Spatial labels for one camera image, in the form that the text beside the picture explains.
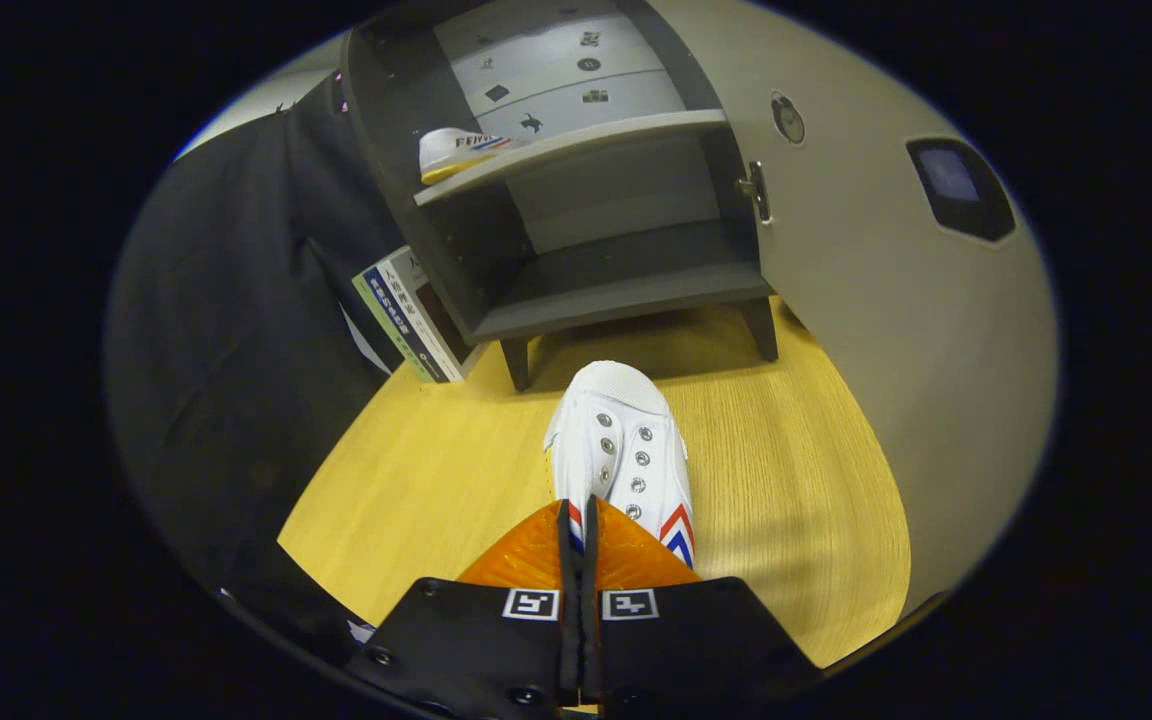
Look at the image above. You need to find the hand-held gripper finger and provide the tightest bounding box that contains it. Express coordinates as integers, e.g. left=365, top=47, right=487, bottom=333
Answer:
left=344, top=498, right=585, bottom=720
left=584, top=495, right=822, bottom=720

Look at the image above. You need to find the white shoe with chevron stripes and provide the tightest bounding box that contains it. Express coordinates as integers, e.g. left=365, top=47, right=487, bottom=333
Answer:
left=543, top=360, right=697, bottom=571

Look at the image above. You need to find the grey shoe cabinet door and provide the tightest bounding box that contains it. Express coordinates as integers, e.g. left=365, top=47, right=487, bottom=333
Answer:
left=646, top=0, right=1059, bottom=621

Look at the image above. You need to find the white shoe with yellow sole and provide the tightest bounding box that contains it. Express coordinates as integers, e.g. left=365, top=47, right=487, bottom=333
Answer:
left=418, top=127, right=527, bottom=186

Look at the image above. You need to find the blue spine book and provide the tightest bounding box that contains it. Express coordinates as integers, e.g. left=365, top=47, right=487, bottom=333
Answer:
left=361, top=262, right=452, bottom=384

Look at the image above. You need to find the white spine book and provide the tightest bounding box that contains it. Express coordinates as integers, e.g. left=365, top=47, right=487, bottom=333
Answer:
left=381, top=247, right=485, bottom=381

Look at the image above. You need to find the black backdrop cloth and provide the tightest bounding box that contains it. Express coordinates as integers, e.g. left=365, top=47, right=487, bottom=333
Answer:
left=104, top=75, right=407, bottom=671

